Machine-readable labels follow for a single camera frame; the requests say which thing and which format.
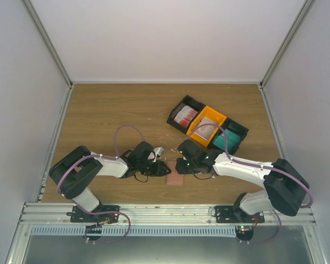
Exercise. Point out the black bin near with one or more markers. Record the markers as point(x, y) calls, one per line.
point(236, 133)

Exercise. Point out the teal card stack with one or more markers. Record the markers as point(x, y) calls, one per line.
point(233, 141)

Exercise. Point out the black bin far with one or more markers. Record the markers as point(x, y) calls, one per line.
point(187, 100)

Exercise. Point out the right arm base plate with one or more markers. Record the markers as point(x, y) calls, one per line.
point(225, 214)

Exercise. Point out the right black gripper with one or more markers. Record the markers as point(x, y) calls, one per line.
point(181, 169)

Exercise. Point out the orange bin middle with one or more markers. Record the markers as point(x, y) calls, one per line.
point(209, 112)

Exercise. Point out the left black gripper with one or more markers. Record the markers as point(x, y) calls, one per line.
point(158, 170)

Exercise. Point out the black bin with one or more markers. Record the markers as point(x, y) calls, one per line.
point(236, 133)
point(187, 100)

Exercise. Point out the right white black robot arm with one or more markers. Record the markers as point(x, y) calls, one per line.
point(283, 187)

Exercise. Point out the white red card orange bin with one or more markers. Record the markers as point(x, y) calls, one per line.
point(204, 132)

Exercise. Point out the pink clear card holder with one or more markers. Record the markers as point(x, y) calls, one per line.
point(174, 178)

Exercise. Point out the grey slotted cable duct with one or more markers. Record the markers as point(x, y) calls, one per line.
point(138, 230)

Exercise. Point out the aluminium mounting rail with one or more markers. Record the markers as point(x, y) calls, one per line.
point(156, 215)

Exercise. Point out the white red cards far bin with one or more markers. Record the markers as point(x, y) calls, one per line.
point(185, 116)

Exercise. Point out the white paper scraps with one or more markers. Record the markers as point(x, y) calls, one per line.
point(171, 149)

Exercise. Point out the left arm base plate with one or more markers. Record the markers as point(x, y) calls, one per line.
point(79, 216)

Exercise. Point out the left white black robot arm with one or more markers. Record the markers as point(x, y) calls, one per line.
point(73, 174)

